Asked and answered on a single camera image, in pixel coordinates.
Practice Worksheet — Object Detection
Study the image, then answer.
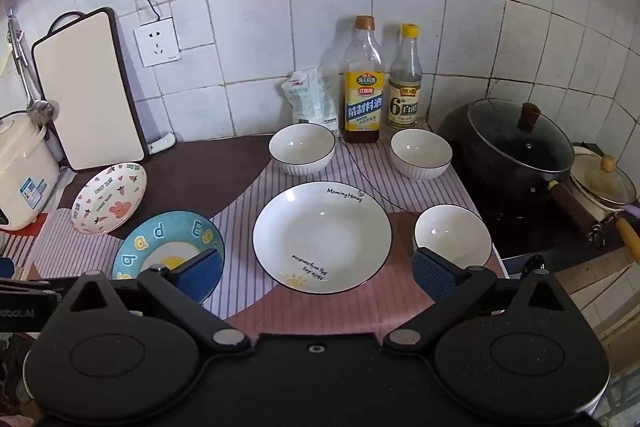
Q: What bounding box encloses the white vinegar bottle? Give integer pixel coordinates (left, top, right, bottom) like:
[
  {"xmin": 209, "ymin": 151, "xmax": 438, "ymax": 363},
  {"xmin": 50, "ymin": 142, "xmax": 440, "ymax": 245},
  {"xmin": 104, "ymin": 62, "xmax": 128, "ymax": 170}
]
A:
[{"xmin": 387, "ymin": 23, "xmax": 423, "ymax": 129}]

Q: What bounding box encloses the small cream pot with lid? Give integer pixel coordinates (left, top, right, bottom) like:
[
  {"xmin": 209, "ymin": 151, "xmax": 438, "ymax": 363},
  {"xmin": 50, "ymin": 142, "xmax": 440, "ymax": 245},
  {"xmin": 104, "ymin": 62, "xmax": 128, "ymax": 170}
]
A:
[{"xmin": 570, "ymin": 146, "xmax": 639, "ymax": 262}]

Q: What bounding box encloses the thin black wire on mat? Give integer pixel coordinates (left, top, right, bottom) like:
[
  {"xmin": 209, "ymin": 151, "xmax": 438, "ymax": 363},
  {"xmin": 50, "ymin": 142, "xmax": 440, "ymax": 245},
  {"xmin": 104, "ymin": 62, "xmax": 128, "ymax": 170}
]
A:
[{"xmin": 342, "ymin": 140, "xmax": 419, "ymax": 214}]

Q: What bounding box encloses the white knife handle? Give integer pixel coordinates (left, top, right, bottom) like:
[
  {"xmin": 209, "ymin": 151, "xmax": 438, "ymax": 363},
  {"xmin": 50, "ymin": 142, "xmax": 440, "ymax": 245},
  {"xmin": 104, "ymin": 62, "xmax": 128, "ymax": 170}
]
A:
[{"xmin": 148, "ymin": 132, "xmax": 177, "ymax": 155}]

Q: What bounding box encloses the white cutting board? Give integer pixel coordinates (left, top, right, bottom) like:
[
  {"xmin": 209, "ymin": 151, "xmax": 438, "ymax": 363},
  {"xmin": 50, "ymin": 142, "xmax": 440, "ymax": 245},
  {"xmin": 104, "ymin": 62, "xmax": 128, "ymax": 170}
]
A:
[{"xmin": 32, "ymin": 8, "xmax": 149, "ymax": 171}]

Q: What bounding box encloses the black wok with lid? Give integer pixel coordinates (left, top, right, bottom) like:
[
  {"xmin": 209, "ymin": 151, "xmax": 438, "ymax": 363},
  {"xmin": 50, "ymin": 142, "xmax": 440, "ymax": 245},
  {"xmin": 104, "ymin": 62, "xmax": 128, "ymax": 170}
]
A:
[{"xmin": 438, "ymin": 98, "xmax": 604, "ymax": 255}]

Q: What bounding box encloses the cooking wine bottle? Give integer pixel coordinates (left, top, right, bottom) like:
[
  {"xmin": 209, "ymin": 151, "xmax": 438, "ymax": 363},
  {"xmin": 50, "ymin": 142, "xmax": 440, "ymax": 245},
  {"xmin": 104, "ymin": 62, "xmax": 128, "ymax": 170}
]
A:
[{"xmin": 342, "ymin": 15, "xmax": 385, "ymax": 143}]

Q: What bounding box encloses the white bowl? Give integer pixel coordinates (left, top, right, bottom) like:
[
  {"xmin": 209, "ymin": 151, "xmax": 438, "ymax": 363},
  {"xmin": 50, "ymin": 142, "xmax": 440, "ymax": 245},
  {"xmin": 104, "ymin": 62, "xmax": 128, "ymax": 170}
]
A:
[
  {"xmin": 390, "ymin": 129, "xmax": 452, "ymax": 181},
  {"xmin": 269, "ymin": 124, "xmax": 336, "ymax": 176},
  {"xmin": 413, "ymin": 205, "xmax": 492, "ymax": 269}
]

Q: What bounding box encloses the white rice cooker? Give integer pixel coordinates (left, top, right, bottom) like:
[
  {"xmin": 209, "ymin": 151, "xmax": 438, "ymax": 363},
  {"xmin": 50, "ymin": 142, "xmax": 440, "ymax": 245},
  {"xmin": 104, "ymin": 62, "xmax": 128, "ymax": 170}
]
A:
[{"xmin": 0, "ymin": 114, "xmax": 58, "ymax": 231}]

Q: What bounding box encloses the metal ladle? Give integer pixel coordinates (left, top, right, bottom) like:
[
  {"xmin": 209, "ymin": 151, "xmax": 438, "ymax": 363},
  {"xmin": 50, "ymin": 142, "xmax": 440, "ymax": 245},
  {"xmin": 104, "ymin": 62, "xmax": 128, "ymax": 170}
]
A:
[{"xmin": 8, "ymin": 9, "xmax": 55, "ymax": 126}]

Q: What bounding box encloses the white salt bag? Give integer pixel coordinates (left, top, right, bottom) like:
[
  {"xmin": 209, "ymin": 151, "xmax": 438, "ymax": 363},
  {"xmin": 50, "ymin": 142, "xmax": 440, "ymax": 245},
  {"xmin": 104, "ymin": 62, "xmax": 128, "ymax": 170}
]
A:
[{"xmin": 281, "ymin": 68, "xmax": 340, "ymax": 133}]

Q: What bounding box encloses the large white plate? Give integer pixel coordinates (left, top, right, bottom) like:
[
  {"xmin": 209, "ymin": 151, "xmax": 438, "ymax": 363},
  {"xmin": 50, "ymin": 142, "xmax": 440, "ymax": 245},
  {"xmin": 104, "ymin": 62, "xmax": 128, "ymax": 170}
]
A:
[{"xmin": 253, "ymin": 182, "xmax": 393, "ymax": 295}]

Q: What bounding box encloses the striped pink table mat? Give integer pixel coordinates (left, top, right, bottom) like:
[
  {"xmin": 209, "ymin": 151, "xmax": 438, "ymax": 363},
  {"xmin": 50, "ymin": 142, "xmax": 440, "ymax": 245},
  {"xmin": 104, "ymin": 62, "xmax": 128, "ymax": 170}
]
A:
[{"xmin": 28, "ymin": 145, "xmax": 473, "ymax": 335}]

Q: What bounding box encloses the pink rabbit carrot plate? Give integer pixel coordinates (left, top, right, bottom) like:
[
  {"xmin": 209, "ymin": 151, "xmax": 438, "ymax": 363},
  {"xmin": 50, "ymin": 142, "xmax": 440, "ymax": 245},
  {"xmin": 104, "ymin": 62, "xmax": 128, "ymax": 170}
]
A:
[{"xmin": 70, "ymin": 162, "xmax": 148, "ymax": 235}]

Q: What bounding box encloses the white wall socket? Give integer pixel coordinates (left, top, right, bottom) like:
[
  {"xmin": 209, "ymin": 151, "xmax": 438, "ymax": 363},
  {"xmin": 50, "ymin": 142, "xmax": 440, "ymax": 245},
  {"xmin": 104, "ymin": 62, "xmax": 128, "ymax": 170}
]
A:
[{"xmin": 134, "ymin": 18, "xmax": 180, "ymax": 67}]

